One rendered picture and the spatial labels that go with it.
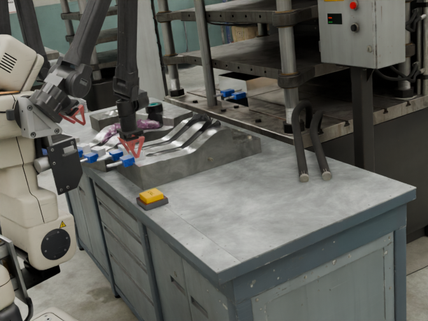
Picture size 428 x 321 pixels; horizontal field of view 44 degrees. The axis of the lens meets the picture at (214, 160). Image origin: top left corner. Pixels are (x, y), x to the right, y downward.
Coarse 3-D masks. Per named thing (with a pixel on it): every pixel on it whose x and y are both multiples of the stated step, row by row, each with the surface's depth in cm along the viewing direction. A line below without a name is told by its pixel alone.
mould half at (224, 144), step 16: (176, 128) 211; (192, 128) 203; (224, 128) 195; (144, 144) 205; (176, 144) 200; (192, 144) 194; (208, 144) 191; (224, 144) 195; (240, 144) 198; (256, 144) 202; (144, 160) 185; (160, 160) 183; (176, 160) 186; (192, 160) 190; (224, 160) 197; (128, 176) 194; (144, 176) 181; (160, 176) 185; (176, 176) 188
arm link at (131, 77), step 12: (120, 0) 161; (132, 0) 161; (120, 12) 163; (132, 12) 163; (120, 24) 165; (132, 24) 165; (120, 36) 167; (132, 36) 167; (120, 48) 169; (132, 48) 170; (120, 60) 171; (132, 60) 172; (120, 72) 173; (132, 72) 173; (120, 84) 175; (132, 84) 175
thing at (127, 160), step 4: (136, 148) 189; (136, 152) 185; (140, 152) 185; (124, 156) 187; (128, 156) 186; (132, 156) 186; (140, 156) 185; (120, 160) 186; (124, 160) 183; (128, 160) 184; (132, 160) 185; (136, 160) 185; (108, 164) 183; (112, 164) 183; (116, 164) 184; (124, 164) 184; (128, 164) 184; (132, 164) 185
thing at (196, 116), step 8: (192, 120) 209; (200, 120) 207; (208, 120) 202; (184, 128) 208; (200, 128) 200; (208, 128) 197; (176, 136) 206; (192, 136) 199; (152, 144) 203; (160, 144) 204; (184, 144) 198; (160, 152) 193; (168, 152) 191
